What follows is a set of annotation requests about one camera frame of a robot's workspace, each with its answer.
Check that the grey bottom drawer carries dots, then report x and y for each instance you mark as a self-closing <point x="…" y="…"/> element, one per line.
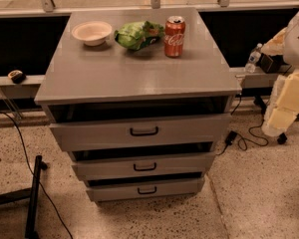
<point x="145" y="189"/>

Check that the grey drawer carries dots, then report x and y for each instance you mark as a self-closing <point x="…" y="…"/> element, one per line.
<point x="121" y="133"/>
<point x="139" y="166"/>
<point x="145" y="189"/>

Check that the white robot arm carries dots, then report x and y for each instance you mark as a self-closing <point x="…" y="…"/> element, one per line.
<point x="283" y="106"/>

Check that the grey drawer cabinet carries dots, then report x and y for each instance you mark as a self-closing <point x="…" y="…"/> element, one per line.
<point x="112" y="83"/>

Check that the grey middle drawer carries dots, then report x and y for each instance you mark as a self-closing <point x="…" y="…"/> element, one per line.
<point x="139" y="166"/>

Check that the grey top drawer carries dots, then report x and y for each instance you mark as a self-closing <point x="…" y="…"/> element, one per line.
<point x="121" y="133"/>

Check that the red cola can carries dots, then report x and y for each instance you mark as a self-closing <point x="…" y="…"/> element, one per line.
<point x="174" y="36"/>

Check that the green chip bag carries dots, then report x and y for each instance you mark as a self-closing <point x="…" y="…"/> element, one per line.
<point x="138" y="35"/>

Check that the white paper bowl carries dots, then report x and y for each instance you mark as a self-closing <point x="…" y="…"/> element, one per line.
<point x="93" y="33"/>

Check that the clear water bottle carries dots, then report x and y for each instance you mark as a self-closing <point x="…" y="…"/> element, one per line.
<point x="253" y="59"/>

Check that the small black box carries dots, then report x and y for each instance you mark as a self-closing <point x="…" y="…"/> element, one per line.
<point x="270" y="64"/>

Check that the black stand leg right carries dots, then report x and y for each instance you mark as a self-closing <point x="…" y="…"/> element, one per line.
<point x="282" y="138"/>

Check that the small black yellow device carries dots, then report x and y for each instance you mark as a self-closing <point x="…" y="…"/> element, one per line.
<point x="16" y="76"/>

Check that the black stand left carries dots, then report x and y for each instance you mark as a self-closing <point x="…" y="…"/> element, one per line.
<point x="30" y="193"/>

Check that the black power adapter with cable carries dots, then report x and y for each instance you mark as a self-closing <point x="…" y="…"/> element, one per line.
<point x="243" y="141"/>

